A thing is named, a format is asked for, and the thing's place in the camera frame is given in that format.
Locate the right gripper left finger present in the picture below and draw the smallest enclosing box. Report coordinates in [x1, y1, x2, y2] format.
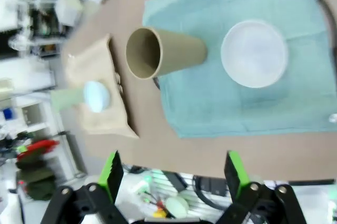
[39, 149, 127, 224]

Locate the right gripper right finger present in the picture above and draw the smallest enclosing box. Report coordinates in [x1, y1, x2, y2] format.
[215, 150, 308, 224]

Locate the beige cloth mat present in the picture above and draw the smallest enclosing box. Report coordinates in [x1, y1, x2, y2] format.
[64, 34, 140, 140]

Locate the tall light green cup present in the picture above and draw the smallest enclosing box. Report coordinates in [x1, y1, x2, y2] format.
[50, 88, 86, 113]

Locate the light blue bowl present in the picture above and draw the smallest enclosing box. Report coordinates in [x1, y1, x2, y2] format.
[83, 80, 112, 114]

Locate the teal cloth mat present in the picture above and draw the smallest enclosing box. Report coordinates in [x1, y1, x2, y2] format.
[142, 0, 337, 139]

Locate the white bowl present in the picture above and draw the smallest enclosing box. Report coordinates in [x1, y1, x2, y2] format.
[220, 19, 289, 89]

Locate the tall brown cup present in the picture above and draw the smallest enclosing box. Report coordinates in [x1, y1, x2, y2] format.
[125, 27, 208, 80]

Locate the dark green cloth bundle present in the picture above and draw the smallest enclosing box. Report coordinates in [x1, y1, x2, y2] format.
[15, 159, 57, 201]

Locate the red object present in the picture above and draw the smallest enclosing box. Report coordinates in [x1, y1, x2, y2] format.
[16, 139, 60, 160]

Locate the light green disc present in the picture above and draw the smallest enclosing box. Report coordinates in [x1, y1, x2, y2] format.
[165, 197, 190, 219]

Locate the small blue box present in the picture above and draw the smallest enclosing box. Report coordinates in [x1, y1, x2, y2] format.
[2, 107, 14, 121]

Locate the black floor cable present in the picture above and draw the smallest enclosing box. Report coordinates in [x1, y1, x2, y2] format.
[193, 175, 235, 210]

